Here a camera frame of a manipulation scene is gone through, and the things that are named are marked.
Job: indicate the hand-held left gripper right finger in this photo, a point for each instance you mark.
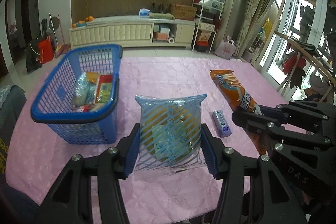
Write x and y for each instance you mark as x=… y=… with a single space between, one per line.
x=209 y=154

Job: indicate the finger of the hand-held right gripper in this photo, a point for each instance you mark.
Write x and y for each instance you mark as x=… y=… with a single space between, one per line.
x=249 y=120
x=273 y=111

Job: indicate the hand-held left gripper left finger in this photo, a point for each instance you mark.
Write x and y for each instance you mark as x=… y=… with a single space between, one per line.
x=131 y=153

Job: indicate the purple candy roll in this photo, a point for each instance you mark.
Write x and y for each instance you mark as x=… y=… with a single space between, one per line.
x=222 y=123

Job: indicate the orange snack packet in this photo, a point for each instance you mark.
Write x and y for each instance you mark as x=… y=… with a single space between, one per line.
x=233 y=87

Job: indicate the light blue striped bread packet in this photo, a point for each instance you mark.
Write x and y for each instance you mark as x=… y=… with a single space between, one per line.
x=168 y=134

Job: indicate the blue plastic basket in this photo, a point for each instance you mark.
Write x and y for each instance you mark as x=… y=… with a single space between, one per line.
x=71 y=120

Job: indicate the red green snack packet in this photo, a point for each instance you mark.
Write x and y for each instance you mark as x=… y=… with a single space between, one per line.
x=105 y=87

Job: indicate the clear light blue snack packet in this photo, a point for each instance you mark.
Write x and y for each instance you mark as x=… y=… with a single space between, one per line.
x=81 y=87

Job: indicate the yellow snack packet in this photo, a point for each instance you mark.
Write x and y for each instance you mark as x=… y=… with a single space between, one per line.
x=92 y=77

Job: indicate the red hanging garment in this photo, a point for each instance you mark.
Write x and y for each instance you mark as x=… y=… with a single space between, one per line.
x=291 y=64

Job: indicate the wooden drying rack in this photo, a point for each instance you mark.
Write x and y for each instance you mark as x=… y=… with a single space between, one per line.
x=315 y=56

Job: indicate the pink bag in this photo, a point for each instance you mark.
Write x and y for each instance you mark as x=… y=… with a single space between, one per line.
x=225 y=49

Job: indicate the pink quilted table cover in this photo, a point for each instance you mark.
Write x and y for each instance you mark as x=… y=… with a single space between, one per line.
x=162 y=77

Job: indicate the white metal rack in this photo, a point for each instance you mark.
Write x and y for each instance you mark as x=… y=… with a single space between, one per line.
x=207 y=27

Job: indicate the glass balcony door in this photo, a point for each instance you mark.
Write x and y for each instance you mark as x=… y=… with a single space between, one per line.
x=286 y=3

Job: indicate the patterned beige curtain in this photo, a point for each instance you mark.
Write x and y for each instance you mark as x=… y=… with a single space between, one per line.
x=253 y=3

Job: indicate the white paper roll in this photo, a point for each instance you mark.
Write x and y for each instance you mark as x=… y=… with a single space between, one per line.
x=171 y=40

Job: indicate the orange flat box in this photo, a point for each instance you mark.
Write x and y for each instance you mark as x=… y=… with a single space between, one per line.
x=160 y=35

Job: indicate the cream television cabinet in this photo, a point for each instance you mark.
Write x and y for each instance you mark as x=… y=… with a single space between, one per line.
x=110 y=32

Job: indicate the red broom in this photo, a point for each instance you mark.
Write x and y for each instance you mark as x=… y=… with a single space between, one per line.
x=63 y=49

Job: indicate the brown cardboard box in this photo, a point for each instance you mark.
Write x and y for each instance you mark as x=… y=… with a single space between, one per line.
x=184 y=12

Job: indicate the grey patterned blanket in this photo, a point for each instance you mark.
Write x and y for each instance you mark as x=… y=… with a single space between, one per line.
x=13 y=108

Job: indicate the red bag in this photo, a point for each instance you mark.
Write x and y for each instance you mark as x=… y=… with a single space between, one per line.
x=46 y=49

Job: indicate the green folded cloth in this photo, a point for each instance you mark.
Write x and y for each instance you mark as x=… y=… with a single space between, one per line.
x=161 y=16

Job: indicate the blue fruit dish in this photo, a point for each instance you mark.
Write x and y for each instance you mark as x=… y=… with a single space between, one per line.
x=81 y=24

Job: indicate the black bag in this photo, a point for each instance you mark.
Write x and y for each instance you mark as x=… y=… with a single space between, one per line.
x=33 y=56

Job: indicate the blue tissue box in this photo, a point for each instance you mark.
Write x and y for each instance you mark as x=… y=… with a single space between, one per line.
x=144 y=12

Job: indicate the black router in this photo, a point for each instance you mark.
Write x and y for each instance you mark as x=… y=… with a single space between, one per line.
x=159 y=8

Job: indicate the white mop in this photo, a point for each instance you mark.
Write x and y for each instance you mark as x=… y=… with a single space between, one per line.
x=52 y=27

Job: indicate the arched wooden frame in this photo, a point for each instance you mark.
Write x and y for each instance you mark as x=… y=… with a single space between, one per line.
x=262 y=16

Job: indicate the small brown wall disc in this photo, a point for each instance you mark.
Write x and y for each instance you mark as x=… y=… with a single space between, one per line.
x=55 y=22

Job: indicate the brown doorway frame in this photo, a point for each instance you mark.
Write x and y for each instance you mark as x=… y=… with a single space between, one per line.
x=26 y=16

